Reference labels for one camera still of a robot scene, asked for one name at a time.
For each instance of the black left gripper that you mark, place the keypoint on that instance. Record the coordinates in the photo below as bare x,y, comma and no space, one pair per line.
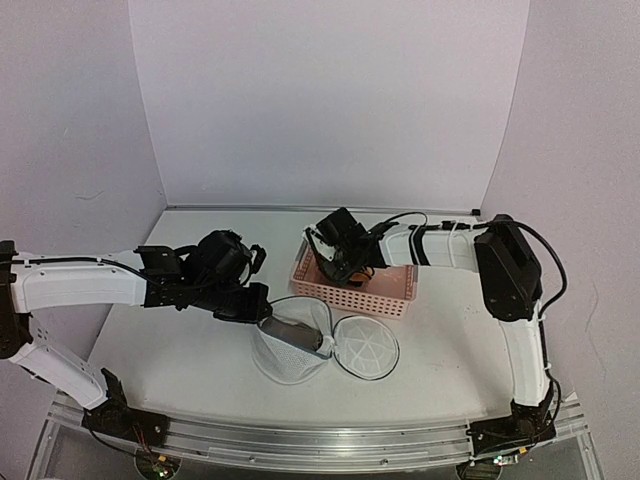
253,315

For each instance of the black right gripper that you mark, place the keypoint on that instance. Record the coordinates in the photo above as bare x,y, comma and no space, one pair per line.
337,276

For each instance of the grey bra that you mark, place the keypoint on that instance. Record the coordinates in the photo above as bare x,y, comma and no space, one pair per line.
297,334

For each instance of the white mesh laundry bag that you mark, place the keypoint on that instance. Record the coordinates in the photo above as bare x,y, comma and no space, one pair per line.
362,347

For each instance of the orange black bra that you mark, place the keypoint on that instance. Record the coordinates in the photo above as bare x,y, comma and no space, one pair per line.
361,277

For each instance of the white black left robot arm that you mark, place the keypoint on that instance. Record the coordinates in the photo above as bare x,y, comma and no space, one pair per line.
32,283

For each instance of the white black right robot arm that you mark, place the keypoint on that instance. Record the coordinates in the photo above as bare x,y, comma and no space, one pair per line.
510,276

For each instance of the pink perforated plastic basket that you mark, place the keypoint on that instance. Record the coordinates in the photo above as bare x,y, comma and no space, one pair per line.
388,294

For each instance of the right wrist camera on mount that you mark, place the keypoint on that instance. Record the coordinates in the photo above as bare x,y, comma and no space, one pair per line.
339,230

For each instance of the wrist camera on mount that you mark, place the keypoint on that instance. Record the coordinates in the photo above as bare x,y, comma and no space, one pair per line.
339,230
222,261

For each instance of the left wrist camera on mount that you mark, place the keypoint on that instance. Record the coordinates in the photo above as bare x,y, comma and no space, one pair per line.
222,261

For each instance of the aluminium rail at table back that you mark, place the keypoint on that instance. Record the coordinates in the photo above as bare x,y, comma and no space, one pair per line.
323,209

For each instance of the aluminium front rail frame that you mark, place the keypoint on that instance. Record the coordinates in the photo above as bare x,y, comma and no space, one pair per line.
371,449

